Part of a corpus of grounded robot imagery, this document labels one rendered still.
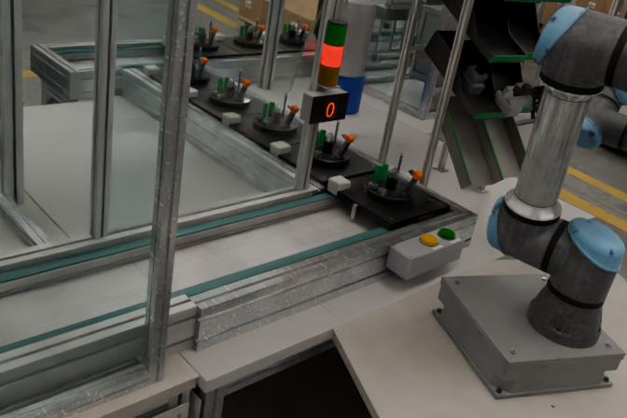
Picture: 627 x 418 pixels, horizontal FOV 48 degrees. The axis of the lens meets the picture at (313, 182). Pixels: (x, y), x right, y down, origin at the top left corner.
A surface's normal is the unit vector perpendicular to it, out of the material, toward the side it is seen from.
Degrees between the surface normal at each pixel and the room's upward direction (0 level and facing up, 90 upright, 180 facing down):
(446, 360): 0
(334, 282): 90
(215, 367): 0
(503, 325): 2
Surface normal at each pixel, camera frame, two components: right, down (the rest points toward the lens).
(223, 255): 0.16, -0.89
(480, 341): -0.94, -0.01
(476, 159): 0.48, -0.33
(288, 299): 0.66, 0.41
